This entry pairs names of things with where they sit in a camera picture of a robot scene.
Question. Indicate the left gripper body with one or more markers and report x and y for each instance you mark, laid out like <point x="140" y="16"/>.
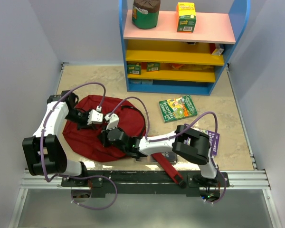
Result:
<point x="79" y="118"/>

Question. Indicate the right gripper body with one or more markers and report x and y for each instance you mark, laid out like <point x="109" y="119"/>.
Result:
<point x="106" y="142"/>

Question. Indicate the red backpack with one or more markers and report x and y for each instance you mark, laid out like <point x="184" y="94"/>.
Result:
<point x="89" y="142"/>

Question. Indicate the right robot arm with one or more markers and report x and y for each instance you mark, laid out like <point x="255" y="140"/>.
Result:
<point x="190" y="144"/>

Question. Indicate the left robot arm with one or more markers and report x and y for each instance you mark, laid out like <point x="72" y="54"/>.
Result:
<point x="46" y="135"/>

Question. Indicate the dark tale of two cities book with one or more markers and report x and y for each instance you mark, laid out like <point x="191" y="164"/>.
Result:
<point x="170" y="156"/>

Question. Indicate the small green box left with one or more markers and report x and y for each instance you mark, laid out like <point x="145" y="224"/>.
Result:
<point x="134" y="69"/>

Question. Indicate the small green box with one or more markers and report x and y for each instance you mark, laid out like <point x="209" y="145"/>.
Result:
<point x="153" y="66"/>
<point x="134" y="69"/>

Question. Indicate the green treehouse book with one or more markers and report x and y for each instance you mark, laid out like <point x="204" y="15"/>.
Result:
<point x="177" y="108"/>

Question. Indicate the small green box right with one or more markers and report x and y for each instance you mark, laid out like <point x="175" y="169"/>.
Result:
<point x="153" y="66"/>

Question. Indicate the blue colourful shelf unit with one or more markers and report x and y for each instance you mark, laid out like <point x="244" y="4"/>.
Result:
<point x="163" y="44"/>

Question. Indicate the orange snack packet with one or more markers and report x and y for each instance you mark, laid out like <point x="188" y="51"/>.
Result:
<point x="176" y="66"/>

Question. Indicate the purple treehouse book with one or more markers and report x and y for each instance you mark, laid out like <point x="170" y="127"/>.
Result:
<point x="214" y="140"/>

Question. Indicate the green brown canister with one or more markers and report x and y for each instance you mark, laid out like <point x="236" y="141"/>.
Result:
<point x="145" y="13"/>

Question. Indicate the red white small box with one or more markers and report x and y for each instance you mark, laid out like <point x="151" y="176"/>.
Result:
<point x="217" y="51"/>

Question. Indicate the orange green box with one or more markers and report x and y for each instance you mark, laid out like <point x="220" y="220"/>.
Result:
<point x="186" y="17"/>

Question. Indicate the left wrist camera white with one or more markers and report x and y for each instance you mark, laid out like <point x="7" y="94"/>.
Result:
<point x="95" y="116"/>

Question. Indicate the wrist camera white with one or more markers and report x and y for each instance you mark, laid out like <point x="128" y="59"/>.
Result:
<point x="112" y="121"/>
<point x="95" y="116"/>

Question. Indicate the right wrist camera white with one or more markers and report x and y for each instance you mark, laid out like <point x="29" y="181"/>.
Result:
<point x="112" y="121"/>

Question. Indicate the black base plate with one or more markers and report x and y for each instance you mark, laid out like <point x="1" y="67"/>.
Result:
<point x="148" y="182"/>

